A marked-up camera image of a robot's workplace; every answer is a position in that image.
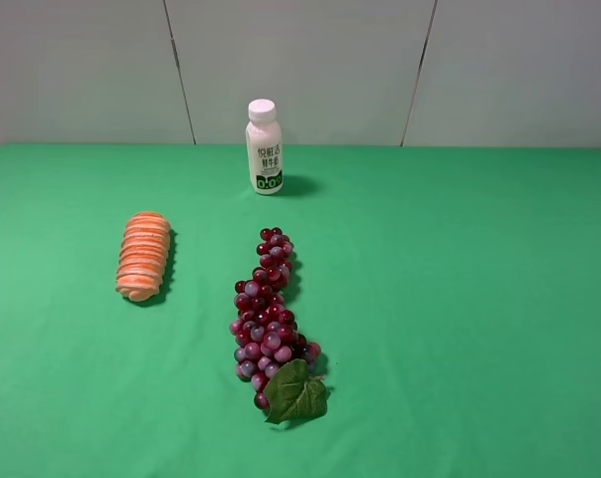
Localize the orange ridged bread loaf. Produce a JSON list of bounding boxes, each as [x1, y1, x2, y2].
[[115, 211, 172, 303]]

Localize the white milk bottle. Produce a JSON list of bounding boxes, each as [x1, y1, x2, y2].
[[246, 99, 284, 195]]

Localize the red grape bunch with leaf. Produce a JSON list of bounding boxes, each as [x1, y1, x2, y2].
[[229, 227, 328, 425]]

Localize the green tablecloth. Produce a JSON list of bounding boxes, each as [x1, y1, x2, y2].
[[0, 145, 601, 477]]

